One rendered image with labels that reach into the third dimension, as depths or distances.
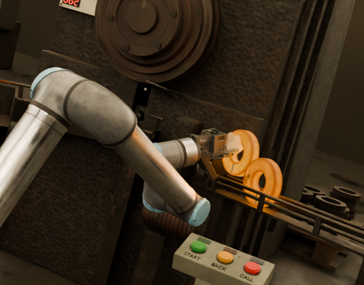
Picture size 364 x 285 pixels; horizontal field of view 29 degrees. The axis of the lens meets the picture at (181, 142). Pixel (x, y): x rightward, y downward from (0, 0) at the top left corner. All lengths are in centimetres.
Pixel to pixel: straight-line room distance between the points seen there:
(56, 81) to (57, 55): 114
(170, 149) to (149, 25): 55
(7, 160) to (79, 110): 21
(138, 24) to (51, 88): 84
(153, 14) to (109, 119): 89
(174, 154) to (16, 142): 59
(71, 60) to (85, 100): 119
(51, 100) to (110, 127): 16
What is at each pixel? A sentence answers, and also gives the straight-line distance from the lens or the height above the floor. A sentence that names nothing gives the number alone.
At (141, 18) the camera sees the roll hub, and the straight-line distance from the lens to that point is 255.
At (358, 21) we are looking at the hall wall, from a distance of 861.
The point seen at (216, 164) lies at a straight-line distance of 243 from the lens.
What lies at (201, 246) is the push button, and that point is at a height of 61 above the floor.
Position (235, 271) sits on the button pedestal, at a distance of 181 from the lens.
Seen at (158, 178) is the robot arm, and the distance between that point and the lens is 194.
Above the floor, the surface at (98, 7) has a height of 110.
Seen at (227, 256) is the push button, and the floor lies 61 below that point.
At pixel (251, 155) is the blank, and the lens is 231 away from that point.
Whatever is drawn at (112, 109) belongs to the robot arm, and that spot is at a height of 90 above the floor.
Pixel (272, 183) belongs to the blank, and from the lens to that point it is 222.
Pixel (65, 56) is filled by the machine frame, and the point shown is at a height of 87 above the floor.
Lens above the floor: 118
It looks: 10 degrees down
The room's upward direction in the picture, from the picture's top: 15 degrees clockwise
